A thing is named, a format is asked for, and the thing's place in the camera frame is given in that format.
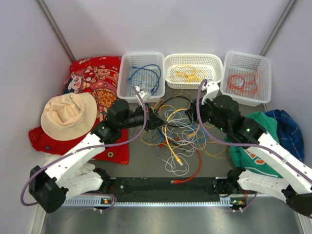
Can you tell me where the thick yellow ethernet cable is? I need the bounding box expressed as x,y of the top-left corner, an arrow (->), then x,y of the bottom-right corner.
164,108 -> 200,166

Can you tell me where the blue ethernet cable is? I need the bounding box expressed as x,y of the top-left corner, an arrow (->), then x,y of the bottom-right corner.
127,64 -> 163,96

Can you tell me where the right white mesh basket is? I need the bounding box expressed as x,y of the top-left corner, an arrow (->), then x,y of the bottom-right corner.
220,51 -> 272,107

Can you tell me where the white cloth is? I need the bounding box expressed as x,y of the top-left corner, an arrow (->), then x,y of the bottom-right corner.
43,153 -> 96,178

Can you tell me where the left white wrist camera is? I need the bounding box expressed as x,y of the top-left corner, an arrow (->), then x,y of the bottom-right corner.
135,86 -> 151,102

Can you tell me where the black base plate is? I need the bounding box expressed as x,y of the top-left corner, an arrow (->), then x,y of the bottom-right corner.
100,177 -> 219,202

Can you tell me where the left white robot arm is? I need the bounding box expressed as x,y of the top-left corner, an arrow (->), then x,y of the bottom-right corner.
23,99 -> 166,214

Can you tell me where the grey slotted cable duct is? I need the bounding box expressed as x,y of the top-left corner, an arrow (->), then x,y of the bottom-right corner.
62,196 -> 246,208

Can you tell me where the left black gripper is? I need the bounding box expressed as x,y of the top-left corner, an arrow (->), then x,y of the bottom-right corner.
118,102 -> 167,132

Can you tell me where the blue plaid cloth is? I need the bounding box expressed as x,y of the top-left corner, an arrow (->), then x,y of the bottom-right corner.
265,109 -> 305,162

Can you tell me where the white mesh basket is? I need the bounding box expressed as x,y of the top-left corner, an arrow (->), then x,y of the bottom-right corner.
117,52 -> 165,103
220,51 -> 272,107

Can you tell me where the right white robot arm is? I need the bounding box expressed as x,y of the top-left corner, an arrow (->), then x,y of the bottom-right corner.
185,95 -> 312,218

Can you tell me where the beige bucket hat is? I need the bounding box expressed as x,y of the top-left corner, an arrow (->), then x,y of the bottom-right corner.
40,93 -> 98,141

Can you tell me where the orange red ethernet cable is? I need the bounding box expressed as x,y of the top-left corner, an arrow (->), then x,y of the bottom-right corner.
156,141 -> 203,185

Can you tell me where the thin red cable in basket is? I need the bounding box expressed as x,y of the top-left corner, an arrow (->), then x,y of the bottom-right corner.
226,68 -> 262,97

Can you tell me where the left white mesh basket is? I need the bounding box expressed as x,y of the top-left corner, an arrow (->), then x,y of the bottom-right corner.
117,52 -> 165,103

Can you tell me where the black round cable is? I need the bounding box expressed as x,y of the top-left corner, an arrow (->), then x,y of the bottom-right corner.
141,96 -> 198,147

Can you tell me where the light blue thin cable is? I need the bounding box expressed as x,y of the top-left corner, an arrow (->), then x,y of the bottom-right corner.
156,104 -> 208,152

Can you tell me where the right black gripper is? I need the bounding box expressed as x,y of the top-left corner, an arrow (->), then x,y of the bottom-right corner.
185,93 -> 229,134

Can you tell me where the orange yellow thin cable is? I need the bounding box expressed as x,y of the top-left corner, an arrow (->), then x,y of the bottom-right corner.
153,89 -> 231,159

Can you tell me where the middle white perforated basket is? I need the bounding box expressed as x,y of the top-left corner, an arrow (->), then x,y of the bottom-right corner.
165,54 -> 223,90

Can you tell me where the green jersey shirt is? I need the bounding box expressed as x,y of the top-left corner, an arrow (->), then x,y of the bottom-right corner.
230,112 -> 282,178

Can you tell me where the red patterned cloth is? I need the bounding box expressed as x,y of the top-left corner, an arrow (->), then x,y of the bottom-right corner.
28,57 -> 120,156

